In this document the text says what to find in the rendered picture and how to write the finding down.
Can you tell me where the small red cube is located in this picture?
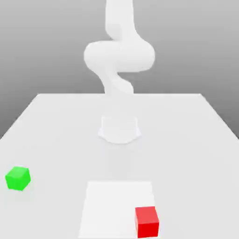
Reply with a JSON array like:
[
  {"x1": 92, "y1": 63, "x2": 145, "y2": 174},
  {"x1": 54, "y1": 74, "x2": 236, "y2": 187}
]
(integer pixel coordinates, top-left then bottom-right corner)
[{"x1": 134, "y1": 206, "x2": 160, "y2": 239}]

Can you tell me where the small green cube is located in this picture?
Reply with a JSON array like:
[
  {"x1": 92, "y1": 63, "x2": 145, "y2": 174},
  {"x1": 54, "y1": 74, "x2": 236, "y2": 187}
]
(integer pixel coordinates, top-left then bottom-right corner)
[{"x1": 5, "y1": 166, "x2": 31, "y2": 191}]

